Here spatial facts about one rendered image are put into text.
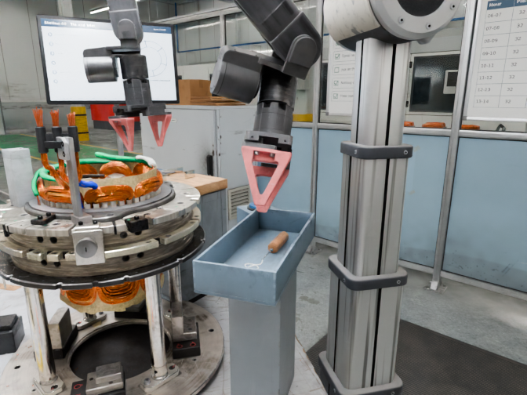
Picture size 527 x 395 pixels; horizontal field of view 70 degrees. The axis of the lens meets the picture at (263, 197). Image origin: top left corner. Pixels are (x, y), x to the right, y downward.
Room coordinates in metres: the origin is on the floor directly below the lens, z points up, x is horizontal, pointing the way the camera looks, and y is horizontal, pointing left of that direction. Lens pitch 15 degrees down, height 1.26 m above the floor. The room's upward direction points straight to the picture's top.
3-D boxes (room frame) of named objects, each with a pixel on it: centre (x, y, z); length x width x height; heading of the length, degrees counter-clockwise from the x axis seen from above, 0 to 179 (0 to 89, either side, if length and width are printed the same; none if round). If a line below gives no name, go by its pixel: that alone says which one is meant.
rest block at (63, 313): (0.62, 0.39, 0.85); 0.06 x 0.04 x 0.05; 8
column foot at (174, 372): (0.54, 0.17, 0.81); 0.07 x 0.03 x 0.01; 139
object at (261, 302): (0.54, 0.00, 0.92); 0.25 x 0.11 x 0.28; 162
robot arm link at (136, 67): (0.88, 0.29, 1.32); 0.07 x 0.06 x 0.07; 103
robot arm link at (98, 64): (0.87, 0.33, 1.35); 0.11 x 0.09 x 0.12; 103
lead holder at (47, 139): (0.50, 0.27, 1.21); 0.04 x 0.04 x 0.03; 56
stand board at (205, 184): (0.91, 0.23, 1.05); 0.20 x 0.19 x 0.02; 53
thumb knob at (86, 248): (0.45, 0.23, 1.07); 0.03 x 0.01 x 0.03; 104
